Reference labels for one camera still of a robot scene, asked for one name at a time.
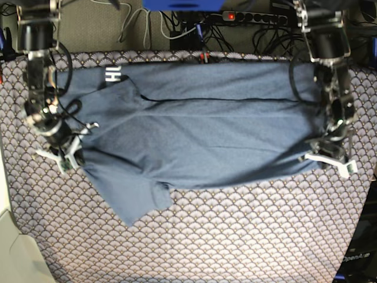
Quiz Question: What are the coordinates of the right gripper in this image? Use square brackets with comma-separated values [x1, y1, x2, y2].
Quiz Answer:
[38, 119, 85, 167]

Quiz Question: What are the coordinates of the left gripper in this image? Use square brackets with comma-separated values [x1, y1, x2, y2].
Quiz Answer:
[306, 135, 349, 169]

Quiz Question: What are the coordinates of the blue T-shirt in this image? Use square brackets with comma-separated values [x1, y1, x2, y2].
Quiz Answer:
[61, 62, 325, 226]

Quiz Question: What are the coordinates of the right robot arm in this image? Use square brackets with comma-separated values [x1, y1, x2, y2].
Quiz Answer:
[16, 1, 89, 173]

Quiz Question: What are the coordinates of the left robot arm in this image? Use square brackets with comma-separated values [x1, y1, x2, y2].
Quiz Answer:
[292, 1, 358, 178]

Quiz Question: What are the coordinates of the fan-patterned tablecloth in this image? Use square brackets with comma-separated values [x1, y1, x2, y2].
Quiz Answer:
[1, 59, 376, 282]

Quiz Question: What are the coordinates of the black OpenArm case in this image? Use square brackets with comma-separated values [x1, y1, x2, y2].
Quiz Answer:
[333, 180, 376, 282]

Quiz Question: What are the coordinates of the red black table clamp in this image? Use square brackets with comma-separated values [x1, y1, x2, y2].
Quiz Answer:
[200, 52, 210, 64]

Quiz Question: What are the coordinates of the black box with blue clamp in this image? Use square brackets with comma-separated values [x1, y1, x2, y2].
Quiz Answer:
[169, 24, 203, 51]

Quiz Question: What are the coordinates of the black power strip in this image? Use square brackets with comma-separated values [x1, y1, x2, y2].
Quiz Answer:
[221, 11, 289, 26]

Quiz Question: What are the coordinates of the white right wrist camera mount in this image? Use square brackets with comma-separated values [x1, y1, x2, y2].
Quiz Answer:
[35, 123, 99, 174]

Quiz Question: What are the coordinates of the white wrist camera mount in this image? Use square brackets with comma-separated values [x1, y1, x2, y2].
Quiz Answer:
[35, 123, 99, 174]
[299, 152, 358, 179]

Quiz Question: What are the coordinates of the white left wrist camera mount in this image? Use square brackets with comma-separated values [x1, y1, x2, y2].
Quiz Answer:
[299, 152, 358, 179]

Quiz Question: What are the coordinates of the blue handled clamp left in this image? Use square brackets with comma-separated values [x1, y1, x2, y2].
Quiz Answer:
[1, 27, 22, 62]

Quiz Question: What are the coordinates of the blue mount plate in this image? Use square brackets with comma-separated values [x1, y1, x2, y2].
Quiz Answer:
[143, 0, 224, 11]

